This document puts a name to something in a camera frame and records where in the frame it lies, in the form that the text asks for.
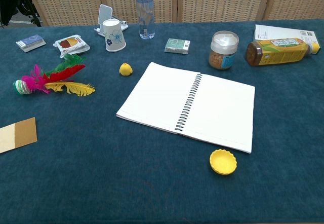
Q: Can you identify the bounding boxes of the colourful feather shuttlecock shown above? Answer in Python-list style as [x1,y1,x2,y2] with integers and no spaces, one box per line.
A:
[13,54,96,97]

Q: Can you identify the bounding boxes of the white phone stand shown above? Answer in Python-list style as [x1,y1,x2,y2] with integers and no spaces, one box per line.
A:
[93,4,129,36]

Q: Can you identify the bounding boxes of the open spiral notebook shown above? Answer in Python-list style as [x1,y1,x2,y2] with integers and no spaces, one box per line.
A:
[116,61,256,155]

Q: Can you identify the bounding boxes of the small yellow chick toy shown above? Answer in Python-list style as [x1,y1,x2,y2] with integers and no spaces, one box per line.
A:
[119,62,133,77]

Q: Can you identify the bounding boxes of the green tissue pack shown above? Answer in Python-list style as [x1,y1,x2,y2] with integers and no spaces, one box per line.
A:
[164,38,191,55]

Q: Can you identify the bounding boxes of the clear jar with nuts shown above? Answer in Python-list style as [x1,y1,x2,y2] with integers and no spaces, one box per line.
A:
[208,30,239,70]

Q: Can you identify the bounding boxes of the paper cup with blue flowers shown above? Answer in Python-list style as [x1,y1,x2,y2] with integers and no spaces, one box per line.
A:
[102,19,127,52]

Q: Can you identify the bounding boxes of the yellow plastic bottle cap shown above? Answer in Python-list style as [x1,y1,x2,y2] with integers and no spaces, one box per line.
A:
[209,148,238,176]

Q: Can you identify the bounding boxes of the clear plastic water bottle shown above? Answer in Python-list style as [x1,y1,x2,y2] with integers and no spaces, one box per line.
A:
[135,0,155,40]

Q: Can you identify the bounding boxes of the white snack packet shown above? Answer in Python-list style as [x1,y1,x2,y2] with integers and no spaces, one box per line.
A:
[53,34,91,59]

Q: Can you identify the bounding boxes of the wooden rattan folding screen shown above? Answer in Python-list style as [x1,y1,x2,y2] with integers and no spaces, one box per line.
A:
[22,0,324,27]

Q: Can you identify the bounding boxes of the blue table cloth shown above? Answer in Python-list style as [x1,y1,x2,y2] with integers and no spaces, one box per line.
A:
[0,18,324,224]

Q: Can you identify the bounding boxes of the yellow label tea bottle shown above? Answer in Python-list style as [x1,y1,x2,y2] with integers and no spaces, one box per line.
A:
[245,37,320,67]

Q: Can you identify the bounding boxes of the white flat box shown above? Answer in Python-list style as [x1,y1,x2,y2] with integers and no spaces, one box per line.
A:
[254,24,317,44]

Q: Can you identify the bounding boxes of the brown paper bookmark tag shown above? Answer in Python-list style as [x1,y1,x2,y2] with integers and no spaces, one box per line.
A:
[0,117,38,155]

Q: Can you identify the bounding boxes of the blue tissue pack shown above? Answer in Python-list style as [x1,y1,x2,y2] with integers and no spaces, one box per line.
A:
[15,34,47,53]

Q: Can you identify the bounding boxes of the black tripod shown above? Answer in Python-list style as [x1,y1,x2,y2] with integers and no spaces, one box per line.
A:
[18,0,43,27]

